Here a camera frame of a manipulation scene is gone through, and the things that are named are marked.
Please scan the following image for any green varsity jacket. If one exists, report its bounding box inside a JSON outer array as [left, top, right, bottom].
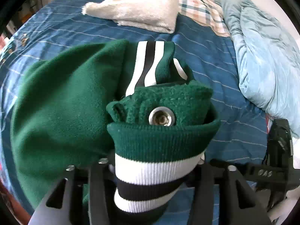
[[10, 40, 221, 217]]

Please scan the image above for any light blue duvet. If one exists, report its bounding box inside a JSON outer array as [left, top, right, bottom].
[[215, 0, 299, 135]]

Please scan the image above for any blue striped bed sheet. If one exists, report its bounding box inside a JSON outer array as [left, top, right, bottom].
[[1, 0, 267, 214]]

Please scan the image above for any plaid pillow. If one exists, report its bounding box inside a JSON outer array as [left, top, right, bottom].
[[178, 0, 230, 37]]

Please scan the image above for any white fluffy folded blanket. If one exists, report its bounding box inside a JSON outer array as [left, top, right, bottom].
[[82, 0, 179, 34]]

